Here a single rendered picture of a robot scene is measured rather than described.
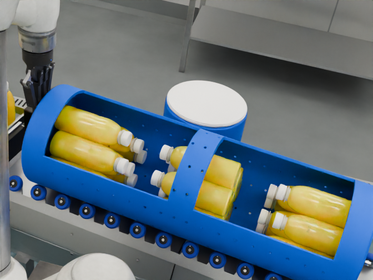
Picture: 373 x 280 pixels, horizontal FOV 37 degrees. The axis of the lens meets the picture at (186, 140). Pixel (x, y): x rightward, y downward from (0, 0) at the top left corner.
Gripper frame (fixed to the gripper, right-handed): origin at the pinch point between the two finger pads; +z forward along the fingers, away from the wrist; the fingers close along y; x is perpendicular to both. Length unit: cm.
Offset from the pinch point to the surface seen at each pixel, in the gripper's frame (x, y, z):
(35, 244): 4.4, 9.7, 39.3
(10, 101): -18.8, -14.4, 10.8
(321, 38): 58, -304, 88
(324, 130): 80, -223, 116
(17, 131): -9.1, -3.2, 11.4
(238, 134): 48, -47, 19
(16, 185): -1.6, 9.0, 19.5
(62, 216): 13.1, 9.7, 23.7
